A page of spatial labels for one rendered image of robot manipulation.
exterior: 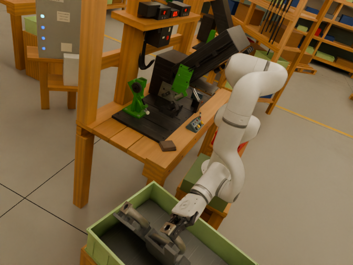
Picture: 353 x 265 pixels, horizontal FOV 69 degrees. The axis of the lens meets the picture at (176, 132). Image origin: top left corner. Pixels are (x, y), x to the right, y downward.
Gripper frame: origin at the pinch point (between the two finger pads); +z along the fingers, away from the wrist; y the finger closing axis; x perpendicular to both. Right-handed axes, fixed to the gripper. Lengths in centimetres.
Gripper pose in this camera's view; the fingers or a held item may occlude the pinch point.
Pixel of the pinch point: (172, 231)
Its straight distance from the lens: 95.1
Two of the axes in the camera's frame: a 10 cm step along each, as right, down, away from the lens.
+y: 5.8, -0.7, -8.1
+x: 5.3, 7.9, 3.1
